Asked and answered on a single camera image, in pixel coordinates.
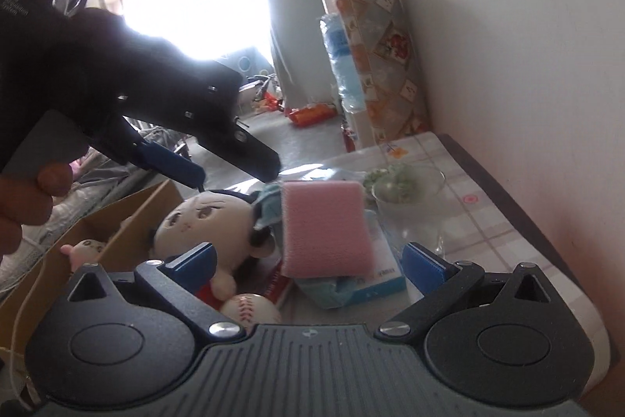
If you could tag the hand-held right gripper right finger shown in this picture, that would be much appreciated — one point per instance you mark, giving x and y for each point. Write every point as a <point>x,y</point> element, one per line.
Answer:
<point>425,268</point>

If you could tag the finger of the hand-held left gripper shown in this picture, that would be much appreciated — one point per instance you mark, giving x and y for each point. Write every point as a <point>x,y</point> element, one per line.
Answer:
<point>171,163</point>
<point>254,153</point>

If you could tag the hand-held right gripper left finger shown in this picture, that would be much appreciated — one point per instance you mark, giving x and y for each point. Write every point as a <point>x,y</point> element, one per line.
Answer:
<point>195,263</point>

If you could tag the blue wet wipes packet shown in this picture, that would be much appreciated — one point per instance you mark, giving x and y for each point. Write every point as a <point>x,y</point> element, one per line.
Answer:
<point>385,260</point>

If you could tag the black-haired plush doll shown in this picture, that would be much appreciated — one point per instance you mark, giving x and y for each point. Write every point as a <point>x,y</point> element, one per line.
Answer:
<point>195,216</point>

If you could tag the cardboard box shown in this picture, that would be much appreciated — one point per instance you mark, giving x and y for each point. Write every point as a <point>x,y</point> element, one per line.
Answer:
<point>136,216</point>

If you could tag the plush baseball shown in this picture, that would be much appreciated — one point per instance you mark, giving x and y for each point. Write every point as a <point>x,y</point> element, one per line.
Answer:
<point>249,309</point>

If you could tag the green scrunchie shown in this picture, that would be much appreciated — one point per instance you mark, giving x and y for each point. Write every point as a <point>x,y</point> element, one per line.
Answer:
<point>395,185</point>

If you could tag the pink sponge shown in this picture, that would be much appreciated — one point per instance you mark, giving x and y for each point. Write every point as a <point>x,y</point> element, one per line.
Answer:
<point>322,226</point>

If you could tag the person's left hand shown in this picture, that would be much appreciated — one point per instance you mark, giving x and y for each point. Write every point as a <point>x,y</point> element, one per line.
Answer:
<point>24,212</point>

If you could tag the clear glass bowl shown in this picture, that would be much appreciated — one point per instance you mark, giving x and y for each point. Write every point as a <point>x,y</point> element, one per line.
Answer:
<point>415,221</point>

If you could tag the grey blanket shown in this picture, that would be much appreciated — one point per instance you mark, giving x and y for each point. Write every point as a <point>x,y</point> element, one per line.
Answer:
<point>112,182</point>

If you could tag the red bag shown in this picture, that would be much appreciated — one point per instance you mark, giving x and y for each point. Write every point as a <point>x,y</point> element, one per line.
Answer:
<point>312,114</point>

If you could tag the grey curtain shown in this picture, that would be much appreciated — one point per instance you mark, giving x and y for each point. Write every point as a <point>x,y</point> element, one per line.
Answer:
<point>283,75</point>

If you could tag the white water dispenser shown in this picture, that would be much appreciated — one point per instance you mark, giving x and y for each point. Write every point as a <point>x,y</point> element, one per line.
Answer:
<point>361,129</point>

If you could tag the small pink plush toy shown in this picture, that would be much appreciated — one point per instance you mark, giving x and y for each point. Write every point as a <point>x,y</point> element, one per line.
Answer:
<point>85,248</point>

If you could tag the dark brown table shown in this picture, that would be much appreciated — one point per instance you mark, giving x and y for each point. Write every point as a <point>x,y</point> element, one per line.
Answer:
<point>488,163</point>

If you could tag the blue water dispenser bottle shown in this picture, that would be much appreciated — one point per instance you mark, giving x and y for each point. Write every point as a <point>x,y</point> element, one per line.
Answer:
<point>342,65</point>

